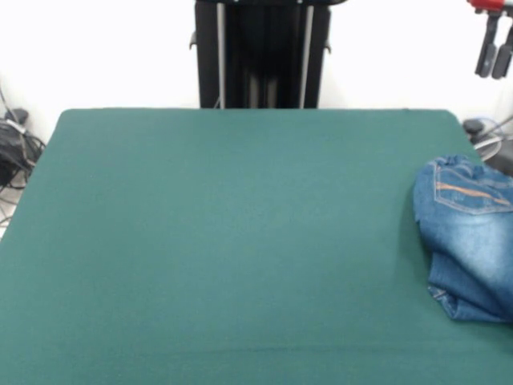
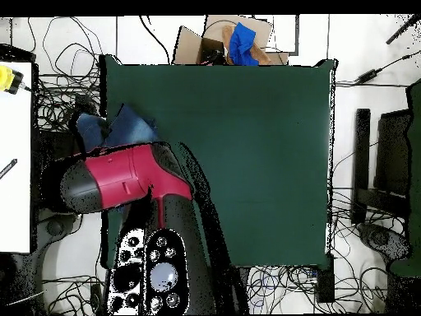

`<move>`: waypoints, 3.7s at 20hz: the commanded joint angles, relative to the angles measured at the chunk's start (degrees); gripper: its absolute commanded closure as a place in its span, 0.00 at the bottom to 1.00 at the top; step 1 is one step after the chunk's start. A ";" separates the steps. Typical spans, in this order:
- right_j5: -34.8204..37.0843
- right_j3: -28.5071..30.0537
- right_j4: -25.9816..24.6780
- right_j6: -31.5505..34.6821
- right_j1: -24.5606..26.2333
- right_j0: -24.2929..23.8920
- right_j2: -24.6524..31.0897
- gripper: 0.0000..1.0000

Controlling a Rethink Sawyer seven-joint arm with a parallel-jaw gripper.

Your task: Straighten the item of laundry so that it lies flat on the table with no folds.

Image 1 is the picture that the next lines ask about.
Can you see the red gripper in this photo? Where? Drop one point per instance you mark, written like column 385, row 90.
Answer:
column 487, row 4

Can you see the blue denim jeans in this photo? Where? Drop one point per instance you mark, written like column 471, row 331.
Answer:
column 469, row 240

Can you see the dark green table cloth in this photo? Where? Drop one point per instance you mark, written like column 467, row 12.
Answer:
column 220, row 240

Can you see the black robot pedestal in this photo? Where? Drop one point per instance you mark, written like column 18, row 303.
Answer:
column 208, row 60

